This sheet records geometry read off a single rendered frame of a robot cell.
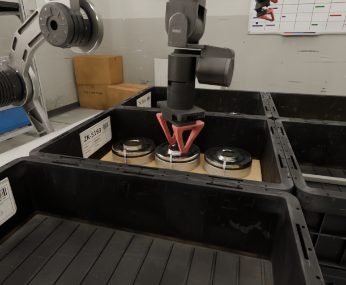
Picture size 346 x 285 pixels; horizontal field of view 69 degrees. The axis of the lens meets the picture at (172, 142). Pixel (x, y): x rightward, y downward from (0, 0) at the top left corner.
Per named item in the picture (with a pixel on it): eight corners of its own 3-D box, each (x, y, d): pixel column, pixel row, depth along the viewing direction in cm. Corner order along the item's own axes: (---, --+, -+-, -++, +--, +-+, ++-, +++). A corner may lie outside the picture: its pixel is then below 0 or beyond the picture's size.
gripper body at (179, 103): (180, 106, 60) (182, 74, 57) (205, 119, 52) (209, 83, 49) (156, 109, 57) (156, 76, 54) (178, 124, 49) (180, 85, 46)
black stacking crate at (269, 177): (39, 214, 45) (25, 157, 40) (116, 147, 71) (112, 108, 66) (278, 263, 35) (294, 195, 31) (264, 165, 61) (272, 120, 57)
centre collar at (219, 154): (214, 158, 54) (214, 155, 54) (218, 149, 58) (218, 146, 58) (238, 162, 52) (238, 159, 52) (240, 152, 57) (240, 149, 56)
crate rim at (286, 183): (26, 167, 41) (22, 154, 40) (112, 115, 67) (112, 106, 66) (293, 208, 31) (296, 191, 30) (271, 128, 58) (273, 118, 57)
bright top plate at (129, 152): (104, 154, 57) (104, 151, 57) (122, 137, 66) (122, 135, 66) (147, 158, 55) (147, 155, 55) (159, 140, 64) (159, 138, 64)
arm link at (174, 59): (175, 47, 52) (163, 48, 47) (207, 49, 50) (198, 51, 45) (173, 81, 55) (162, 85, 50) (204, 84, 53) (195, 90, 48)
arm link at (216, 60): (186, 19, 52) (169, 12, 44) (242, 21, 48) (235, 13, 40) (180, 78, 56) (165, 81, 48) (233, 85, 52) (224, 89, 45)
